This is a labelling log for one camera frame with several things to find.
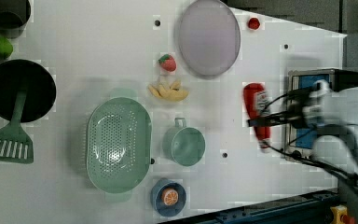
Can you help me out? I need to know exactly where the silver toaster oven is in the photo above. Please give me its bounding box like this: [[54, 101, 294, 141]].
[[284, 68, 358, 159]]

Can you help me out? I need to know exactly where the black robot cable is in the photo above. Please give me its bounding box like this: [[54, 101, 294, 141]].
[[260, 92, 358, 188]]

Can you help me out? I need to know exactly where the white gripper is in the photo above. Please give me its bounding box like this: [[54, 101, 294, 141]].
[[247, 79, 332, 129]]

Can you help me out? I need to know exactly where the plush strawberry toy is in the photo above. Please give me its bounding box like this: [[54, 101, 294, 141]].
[[158, 54, 177, 72]]

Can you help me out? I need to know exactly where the green spatula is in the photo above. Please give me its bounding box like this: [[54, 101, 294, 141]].
[[0, 90, 34, 164]]

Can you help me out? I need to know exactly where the red plush ketchup bottle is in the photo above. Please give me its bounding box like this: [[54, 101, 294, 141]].
[[242, 83, 270, 153]]

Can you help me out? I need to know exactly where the green cup with handle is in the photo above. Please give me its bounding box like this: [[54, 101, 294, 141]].
[[162, 118, 206, 166]]

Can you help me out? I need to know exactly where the small red plush tomato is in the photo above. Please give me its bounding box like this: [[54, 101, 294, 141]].
[[248, 18, 260, 30]]

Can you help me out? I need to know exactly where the black frying pan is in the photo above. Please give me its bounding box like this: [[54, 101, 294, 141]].
[[0, 60, 57, 123]]

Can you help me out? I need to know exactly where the yellow red emergency button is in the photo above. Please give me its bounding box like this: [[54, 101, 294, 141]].
[[330, 205, 356, 224]]

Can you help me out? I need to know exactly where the grey round plate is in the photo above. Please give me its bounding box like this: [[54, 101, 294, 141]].
[[178, 0, 241, 76]]

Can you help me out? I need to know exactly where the orange slice toy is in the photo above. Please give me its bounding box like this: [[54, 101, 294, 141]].
[[161, 188, 179, 206]]

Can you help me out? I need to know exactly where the black pot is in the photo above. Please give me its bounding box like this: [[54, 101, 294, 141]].
[[0, 0, 31, 31]]

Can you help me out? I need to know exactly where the green oval strainer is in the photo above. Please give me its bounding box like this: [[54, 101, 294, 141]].
[[86, 88, 152, 194]]

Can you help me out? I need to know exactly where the blue bowl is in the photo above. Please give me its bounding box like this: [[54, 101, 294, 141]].
[[150, 178, 186, 217]]

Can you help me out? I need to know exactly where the green plush vegetable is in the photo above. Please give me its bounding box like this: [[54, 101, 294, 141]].
[[0, 36, 13, 58]]

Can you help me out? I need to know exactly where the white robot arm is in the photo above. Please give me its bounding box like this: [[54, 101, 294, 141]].
[[242, 80, 358, 197]]

